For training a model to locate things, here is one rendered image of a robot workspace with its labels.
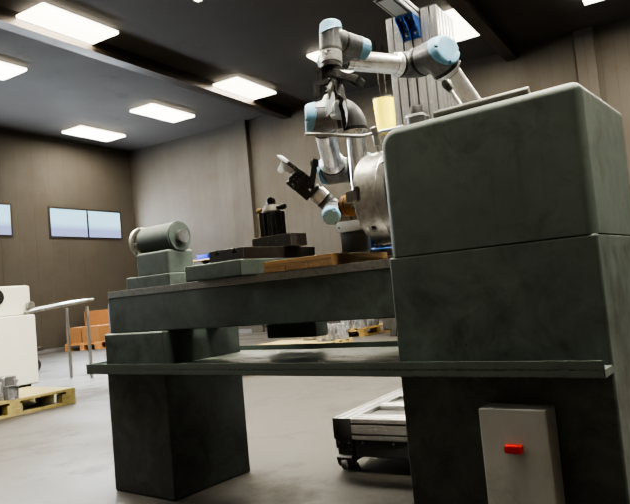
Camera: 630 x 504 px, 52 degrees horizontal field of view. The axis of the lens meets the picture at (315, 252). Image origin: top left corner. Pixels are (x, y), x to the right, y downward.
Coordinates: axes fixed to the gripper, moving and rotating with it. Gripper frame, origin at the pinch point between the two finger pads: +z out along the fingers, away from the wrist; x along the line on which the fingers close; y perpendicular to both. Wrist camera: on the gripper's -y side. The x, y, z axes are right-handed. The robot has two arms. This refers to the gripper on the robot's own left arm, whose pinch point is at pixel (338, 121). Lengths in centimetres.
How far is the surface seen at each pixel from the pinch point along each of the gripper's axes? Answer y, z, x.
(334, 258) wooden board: 7.1, 43.5, -9.2
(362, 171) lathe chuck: -5.4, 16.2, -6.3
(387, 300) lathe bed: -12, 59, -8
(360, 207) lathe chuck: -4.3, 28.1, -6.4
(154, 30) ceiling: 522, -391, -457
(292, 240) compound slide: 37, 31, -32
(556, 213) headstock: -66, 41, 8
